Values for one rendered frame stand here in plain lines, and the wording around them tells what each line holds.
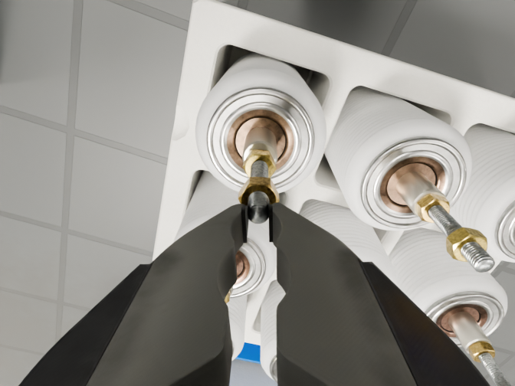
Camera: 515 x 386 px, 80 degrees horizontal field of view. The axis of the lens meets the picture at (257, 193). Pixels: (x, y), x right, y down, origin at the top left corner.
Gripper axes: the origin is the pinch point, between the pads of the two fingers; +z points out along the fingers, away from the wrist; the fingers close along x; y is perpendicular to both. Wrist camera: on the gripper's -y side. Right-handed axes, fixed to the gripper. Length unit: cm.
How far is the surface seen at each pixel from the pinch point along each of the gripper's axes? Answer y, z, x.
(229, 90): -3.0, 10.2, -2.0
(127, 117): 4.9, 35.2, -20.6
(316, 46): -5.1, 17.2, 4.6
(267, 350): 24.5, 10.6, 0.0
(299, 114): -1.4, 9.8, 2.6
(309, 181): 7.2, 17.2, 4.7
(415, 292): 16.8, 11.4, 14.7
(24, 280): 38, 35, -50
